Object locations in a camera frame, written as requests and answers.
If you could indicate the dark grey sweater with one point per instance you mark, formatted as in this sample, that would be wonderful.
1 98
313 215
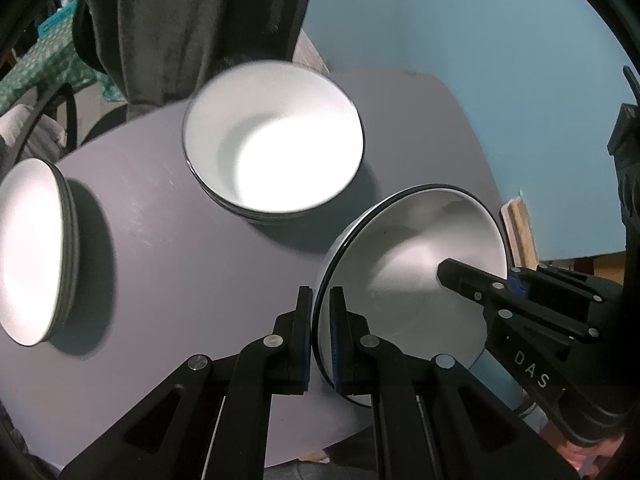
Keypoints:
175 25

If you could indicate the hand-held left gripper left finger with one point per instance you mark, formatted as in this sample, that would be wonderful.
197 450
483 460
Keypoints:
302 330

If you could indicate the wooden boards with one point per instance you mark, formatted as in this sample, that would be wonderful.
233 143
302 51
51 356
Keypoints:
520 230

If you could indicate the green patterned cloth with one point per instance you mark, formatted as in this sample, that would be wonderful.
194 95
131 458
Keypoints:
35 70

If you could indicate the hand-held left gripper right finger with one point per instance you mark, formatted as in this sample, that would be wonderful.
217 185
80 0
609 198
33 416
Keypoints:
337 330

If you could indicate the white ribbed bowl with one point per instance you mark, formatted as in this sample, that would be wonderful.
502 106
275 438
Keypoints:
272 145
410 260
225 207

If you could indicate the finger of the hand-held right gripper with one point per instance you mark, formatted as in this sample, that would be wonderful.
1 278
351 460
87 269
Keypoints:
520 282
465 285

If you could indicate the black mesh office chair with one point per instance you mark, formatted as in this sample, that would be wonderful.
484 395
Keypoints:
71 120

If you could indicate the white pillow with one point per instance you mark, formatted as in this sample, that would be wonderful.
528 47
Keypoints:
35 127

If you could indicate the black textured object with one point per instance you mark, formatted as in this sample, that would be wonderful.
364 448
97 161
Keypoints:
627 170

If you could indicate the person's right hand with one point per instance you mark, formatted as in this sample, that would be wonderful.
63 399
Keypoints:
575 455

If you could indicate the large white plate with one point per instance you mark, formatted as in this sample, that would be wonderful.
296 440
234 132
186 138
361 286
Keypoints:
27 250

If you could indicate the teal plastic basket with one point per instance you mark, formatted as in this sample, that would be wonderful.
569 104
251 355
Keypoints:
55 17

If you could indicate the small white plate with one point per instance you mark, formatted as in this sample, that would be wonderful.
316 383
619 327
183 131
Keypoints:
74 250

